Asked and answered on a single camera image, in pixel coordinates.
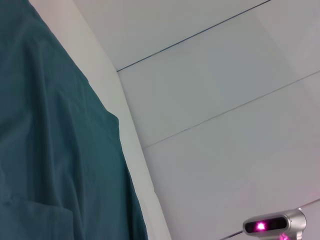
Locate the teal t-shirt with beige print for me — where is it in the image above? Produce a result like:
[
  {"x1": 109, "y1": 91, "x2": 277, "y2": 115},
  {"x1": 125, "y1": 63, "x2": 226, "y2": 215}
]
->
[{"x1": 0, "y1": 0, "x2": 148, "y2": 240}]

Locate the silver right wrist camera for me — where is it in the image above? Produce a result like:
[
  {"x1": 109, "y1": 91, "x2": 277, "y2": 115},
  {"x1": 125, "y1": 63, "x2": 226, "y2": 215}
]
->
[{"x1": 242, "y1": 209, "x2": 307, "y2": 236}]

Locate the silver right camera bracket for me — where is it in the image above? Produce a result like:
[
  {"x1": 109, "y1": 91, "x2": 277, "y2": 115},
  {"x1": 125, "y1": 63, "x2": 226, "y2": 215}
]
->
[{"x1": 279, "y1": 231, "x2": 305, "y2": 240}]

